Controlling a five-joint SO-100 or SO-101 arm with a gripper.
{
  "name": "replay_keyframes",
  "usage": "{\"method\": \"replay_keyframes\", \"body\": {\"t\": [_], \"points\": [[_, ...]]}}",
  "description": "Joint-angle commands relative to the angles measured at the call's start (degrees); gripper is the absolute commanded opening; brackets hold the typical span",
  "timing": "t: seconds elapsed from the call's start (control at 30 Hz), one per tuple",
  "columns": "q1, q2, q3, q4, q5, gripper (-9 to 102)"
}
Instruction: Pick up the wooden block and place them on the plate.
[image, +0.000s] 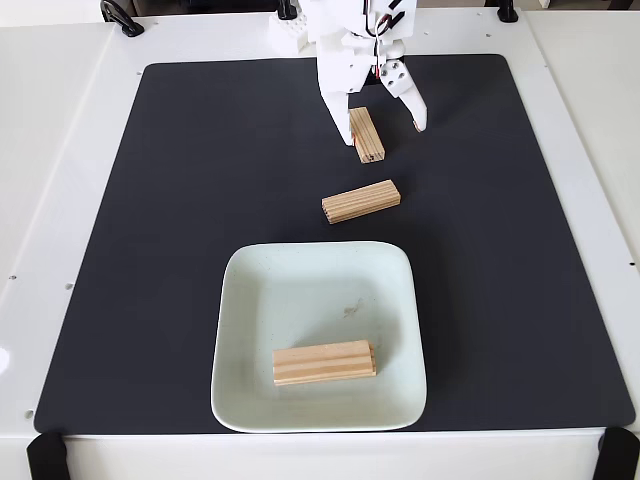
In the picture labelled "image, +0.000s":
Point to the grooved wooden block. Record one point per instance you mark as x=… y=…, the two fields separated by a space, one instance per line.
x=370 y=140
x=373 y=360
x=320 y=362
x=361 y=201

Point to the pale green square plate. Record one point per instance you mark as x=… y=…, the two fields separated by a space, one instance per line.
x=310 y=300

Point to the black base clamp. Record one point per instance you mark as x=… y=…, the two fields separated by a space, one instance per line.
x=286 y=7

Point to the black table clamp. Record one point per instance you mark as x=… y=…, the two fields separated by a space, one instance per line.
x=122 y=20
x=620 y=455
x=507 y=11
x=46 y=457

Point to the black rubber mat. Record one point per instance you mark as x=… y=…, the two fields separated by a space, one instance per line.
x=150 y=250

